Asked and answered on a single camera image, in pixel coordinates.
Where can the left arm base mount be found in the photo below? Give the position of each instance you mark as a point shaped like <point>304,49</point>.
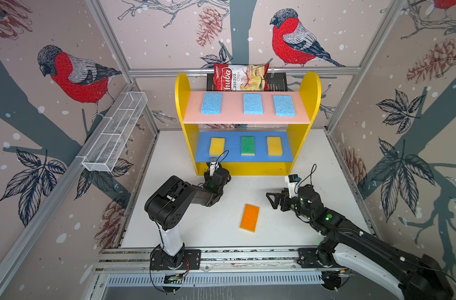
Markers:
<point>175,258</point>

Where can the orange sponge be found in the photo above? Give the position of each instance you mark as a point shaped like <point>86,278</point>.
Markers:
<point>249,218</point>

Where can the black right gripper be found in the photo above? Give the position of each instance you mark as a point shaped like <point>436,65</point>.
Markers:
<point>283,198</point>

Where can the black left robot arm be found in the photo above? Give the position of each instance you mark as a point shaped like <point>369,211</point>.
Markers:
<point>167,206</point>

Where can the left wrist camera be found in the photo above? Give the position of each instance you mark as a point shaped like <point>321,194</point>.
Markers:
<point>213,166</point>

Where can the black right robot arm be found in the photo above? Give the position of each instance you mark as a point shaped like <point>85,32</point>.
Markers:
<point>346,245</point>

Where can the white mesh wall tray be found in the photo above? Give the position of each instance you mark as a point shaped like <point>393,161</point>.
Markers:
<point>109,145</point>

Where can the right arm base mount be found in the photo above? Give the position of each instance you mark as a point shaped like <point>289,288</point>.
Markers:
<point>321,256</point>

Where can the red cassava chips bag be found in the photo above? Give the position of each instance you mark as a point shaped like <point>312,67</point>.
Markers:
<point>234,77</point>

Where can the green sponge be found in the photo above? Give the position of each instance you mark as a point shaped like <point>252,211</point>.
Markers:
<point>247,146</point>

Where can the light blue sponge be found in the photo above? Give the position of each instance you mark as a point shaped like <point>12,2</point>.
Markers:
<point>211,104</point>
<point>252,104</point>
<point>283,106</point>

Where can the yellow shelf unit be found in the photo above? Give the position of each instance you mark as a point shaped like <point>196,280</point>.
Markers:
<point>310,90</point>

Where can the pink upper shelf board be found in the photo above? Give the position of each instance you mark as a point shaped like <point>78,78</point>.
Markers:
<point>232,110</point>

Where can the yellow sponge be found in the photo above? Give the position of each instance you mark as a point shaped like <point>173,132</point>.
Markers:
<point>216,146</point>
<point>274,146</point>

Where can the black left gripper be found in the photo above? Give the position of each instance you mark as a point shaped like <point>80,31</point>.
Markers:
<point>207,178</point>

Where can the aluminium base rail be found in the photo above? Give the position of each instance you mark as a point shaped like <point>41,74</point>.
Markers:
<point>208,267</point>

